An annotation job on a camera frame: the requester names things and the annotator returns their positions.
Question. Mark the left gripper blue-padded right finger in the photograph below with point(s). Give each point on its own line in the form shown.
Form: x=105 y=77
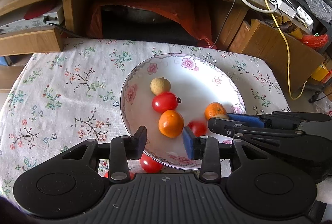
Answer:
x=206 y=149

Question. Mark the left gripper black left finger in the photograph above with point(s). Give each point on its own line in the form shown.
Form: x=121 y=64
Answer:
x=125 y=148

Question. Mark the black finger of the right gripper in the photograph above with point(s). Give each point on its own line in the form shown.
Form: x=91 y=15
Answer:
x=230 y=128

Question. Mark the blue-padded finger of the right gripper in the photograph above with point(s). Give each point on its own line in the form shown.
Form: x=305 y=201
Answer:
x=279 y=119

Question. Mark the small orange mandarin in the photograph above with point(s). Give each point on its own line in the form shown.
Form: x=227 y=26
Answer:
x=215 y=110

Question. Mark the red cherry tomato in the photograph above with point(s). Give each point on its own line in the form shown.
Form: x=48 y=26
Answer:
x=198 y=127
x=165 y=101
x=149 y=165

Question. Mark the tan longan fruit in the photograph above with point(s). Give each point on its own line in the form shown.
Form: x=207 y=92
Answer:
x=160 y=85

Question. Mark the white floral porcelain bowl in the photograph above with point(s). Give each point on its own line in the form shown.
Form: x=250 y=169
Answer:
x=196 y=82

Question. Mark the cardboard box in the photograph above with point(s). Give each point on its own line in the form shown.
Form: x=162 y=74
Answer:
x=291 y=61

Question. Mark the floral white tablecloth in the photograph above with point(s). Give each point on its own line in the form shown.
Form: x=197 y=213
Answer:
x=61 y=99

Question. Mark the red plastic bag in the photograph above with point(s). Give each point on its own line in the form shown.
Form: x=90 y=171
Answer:
x=315 y=41

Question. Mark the white power strip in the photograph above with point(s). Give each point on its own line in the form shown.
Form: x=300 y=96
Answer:
x=286 y=7

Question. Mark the silver set-top box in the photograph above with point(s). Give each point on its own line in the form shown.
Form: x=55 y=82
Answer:
x=16 y=20

